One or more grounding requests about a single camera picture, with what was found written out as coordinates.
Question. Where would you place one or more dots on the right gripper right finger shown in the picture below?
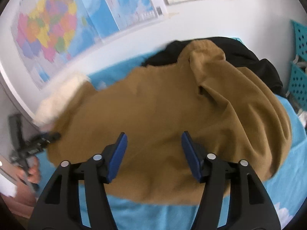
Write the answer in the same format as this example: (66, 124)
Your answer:
(250, 206)

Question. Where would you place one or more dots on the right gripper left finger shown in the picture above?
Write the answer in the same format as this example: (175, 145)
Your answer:
(75, 196)

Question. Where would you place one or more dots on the mustard brown shirt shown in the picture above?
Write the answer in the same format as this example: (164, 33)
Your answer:
(228, 110)

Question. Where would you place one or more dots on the person's left hand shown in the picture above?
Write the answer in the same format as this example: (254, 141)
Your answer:
(34, 174)

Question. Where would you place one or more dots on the blue bed sheet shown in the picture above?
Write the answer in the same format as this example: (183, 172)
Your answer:
(287, 187)

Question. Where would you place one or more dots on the grey wardrobe door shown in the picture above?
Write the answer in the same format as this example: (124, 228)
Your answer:
(28, 130)

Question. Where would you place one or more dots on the cream folded garment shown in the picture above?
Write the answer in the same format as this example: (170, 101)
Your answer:
(54, 105)

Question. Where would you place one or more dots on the turquoise plastic basket rack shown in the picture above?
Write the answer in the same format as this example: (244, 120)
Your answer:
(297, 82)

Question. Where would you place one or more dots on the black garment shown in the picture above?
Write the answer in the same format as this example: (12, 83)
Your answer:
(236, 54)

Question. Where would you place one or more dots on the colourful wall map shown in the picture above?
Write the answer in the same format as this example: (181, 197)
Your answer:
(50, 33)

